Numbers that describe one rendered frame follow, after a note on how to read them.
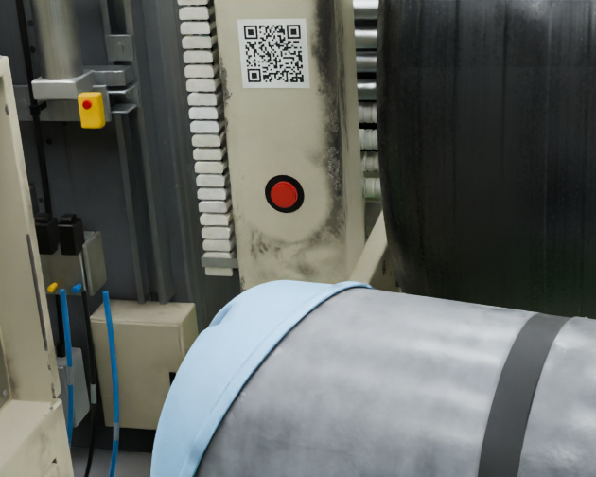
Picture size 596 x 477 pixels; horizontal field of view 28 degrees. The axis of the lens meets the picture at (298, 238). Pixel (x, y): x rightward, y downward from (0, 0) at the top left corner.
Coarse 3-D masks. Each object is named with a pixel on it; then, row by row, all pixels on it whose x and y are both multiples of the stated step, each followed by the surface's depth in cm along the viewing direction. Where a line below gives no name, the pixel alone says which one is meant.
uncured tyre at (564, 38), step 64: (384, 0) 108; (448, 0) 103; (512, 0) 101; (576, 0) 100; (384, 64) 107; (448, 64) 103; (512, 64) 101; (576, 64) 100; (384, 128) 109; (448, 128) 104; (512, 128) 103; (576, 128) 101; (384, 192) 112; (448, 192) 106; (512, 192) 105; (576, 192) 103; (448, 256) 111; (512, 256) 109; (576, 256) 108
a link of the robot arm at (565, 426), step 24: (576, 336) 41; (552, 360) 40; (576, 360) 40; (552, 384) 40; (576, 384) 39; (552, 408) 39; (576, 408) 39; (528, 432) 39; (552, 432) 39; (576, 432) 38; (528, 456) 39; (552, 456) 38; (576, 456) 38
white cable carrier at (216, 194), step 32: (192, 0) 128; (192, 32) 129; (192, 64) 131; (192, 96) 132; (192, 128) 133; (224, 128) 137; (224, 160) 136; (224, 192) 136; (224, 224) 137; (224, 256) 139
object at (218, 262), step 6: (204, 258) 139; (210, 258) 139; (216, 258) 139; (222, 258) 139; (228, 258) 138; (234, 258) 138; (204, 264) 140; (210, 264) 139; (216, 264) 139; (222, 264) 139; (228, 264) 139; (234, 264) 139
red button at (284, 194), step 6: (276, 186) 132; (282, 186) 132; (288, 186) 132; (294, 186) 132; (276, 192) 132; (282, 192) 132; (288, 192) 132; (294, 192) 132; (276, 198) 133; (282, 198) 132; (288, 198) 132; (294, 198) 132; (276, 204) 133; (282, 204) 133; (288, 204) 133
